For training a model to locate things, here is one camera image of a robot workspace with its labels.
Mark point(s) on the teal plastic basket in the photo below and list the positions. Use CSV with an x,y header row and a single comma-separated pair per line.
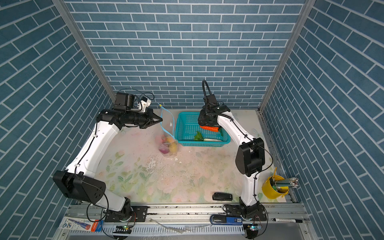
x,y
187,127

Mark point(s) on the purple onion toy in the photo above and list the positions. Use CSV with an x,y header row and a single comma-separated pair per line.
x,y
164,150

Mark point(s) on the green leafy vegetable toy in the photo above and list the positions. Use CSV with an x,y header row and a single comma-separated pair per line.
x,y
198,137

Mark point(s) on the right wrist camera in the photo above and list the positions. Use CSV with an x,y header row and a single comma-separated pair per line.
x,y
211,100

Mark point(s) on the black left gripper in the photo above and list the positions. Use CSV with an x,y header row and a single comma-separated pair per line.
x,y
149,114

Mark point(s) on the red blue printed box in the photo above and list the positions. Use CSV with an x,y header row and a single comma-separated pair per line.
x,y
78,224

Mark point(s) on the clear zip top bag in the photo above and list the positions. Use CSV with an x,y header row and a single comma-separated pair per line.
x,y
167,129

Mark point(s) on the blue black device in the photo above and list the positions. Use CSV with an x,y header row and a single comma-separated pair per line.
x,y
225,220

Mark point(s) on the orange carrot toy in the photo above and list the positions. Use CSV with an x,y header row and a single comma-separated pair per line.
x,y
212,129

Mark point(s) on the black stapler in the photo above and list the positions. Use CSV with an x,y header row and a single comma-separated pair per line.
x,y
219,196

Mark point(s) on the yellow potato toy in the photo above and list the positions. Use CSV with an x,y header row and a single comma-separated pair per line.
x,y
173,147

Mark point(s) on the bundle of pencils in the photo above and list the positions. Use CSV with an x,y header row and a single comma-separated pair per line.
x,y
286,184

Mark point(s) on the yellow pencil cup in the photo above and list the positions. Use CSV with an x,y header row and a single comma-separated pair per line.
x,y
271,191

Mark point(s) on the aluminium rail base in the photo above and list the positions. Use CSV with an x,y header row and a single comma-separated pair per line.
x,y
163,220

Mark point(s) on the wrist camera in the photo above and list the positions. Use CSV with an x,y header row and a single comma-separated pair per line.
x,y
211,100
131,103

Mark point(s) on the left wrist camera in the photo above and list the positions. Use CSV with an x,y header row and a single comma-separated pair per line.
x,y
131,103

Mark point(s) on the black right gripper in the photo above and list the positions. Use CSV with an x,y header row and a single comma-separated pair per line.
x,y
200,117

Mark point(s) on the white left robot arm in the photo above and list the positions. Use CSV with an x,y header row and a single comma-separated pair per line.
x,y
78,181

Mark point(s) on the black marker pen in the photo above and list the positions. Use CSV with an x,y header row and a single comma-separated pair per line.
x,y
280,220

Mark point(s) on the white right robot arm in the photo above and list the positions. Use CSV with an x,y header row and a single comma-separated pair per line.
x,y
250,157

